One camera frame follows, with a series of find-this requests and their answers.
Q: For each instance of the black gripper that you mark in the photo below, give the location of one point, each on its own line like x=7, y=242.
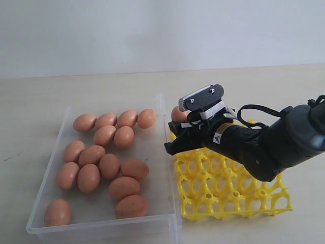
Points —
x=218, y=134

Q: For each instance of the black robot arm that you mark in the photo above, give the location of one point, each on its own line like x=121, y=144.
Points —
x=264, y=151

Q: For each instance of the yellow plastic egg tray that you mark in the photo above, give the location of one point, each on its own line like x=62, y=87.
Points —
x=211, y=185

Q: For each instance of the clear plastic bin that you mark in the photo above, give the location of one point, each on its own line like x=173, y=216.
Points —
x=93, y=219

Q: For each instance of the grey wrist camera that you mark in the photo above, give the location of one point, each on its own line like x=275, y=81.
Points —
x=207, y=101

